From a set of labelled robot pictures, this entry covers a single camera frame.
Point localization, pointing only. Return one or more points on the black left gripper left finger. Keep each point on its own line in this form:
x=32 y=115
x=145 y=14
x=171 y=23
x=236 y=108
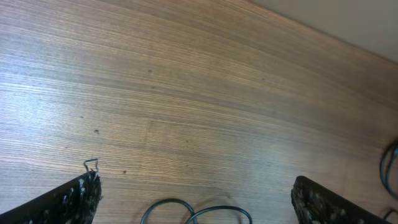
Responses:
x=73 y=202

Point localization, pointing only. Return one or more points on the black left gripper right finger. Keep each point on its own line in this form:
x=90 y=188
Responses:
x=315 y=204

